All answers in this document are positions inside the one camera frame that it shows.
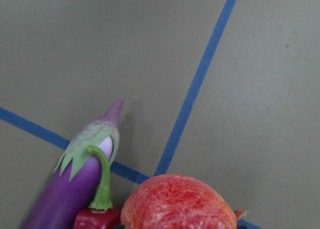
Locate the purple eggplant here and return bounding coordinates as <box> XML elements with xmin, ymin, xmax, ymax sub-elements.
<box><xmin>20</xmin><ymin>98</ymin><xmax>124</xmax><ymax>229</ymax></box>

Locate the red chili pepper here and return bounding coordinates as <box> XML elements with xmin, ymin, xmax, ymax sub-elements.
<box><xmin>73</xmin><ymin>145</ymin><xmax>121</xmax><ymax>229</ymax></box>

